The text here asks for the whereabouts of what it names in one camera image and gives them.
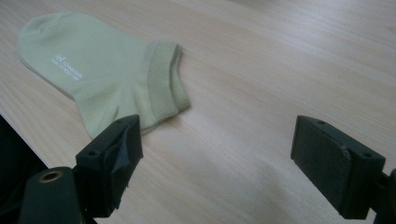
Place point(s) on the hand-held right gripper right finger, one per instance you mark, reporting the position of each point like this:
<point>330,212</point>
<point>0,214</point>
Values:
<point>327,161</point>

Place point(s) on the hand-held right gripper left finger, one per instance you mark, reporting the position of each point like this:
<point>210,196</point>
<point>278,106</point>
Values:
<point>102,168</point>

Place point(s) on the light green ankle sock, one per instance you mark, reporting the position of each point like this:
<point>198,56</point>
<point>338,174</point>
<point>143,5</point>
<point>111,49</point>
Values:
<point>102,71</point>

